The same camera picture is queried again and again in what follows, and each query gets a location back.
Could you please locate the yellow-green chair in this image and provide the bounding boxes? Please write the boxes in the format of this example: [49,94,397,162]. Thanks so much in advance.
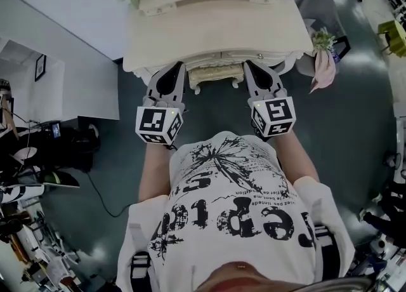
[376,18,406,57]

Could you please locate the grey upholstered chair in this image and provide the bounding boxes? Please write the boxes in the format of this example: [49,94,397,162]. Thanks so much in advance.
[292,0,352,76]

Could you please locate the pink cloth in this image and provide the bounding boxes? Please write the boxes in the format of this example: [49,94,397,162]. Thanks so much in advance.
[308,48,337,95]

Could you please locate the black framed picture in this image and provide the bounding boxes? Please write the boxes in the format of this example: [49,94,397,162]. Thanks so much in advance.
[34,53,48,83]

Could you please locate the person's white printed shirt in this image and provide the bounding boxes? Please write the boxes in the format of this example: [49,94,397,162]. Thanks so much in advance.
[115,130,357,292]

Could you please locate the person's right forearm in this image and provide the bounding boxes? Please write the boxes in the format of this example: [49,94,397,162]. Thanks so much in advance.
[270,129,320,187]

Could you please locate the black and white harness strap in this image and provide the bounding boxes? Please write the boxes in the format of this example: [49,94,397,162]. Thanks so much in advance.
[128,250,152,288]

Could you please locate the person's left forearm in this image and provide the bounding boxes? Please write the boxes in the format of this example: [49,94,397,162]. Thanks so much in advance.
[138,140,174,203]

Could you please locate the person's chin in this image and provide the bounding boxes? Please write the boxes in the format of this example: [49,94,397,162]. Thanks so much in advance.
[202,261,318,292]

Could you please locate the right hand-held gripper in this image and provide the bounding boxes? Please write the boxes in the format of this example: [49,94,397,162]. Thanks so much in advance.
[243,60,298,138]

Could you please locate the black floor cable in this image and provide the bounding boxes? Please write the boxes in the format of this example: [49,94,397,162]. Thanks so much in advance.
[84,169,131,219]

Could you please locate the green and white flower bouquet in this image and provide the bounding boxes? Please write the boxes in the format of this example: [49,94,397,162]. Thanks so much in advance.
[310,27,337,63]

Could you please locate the white ornate dressing table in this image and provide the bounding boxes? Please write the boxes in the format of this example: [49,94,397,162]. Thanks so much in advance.
[121,0,315,94]

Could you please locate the cream cushioned stool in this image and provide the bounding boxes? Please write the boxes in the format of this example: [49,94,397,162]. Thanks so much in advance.
[187,63,244,96]

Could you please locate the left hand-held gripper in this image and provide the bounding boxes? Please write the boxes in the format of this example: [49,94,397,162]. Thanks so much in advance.
[135,61,187,146]

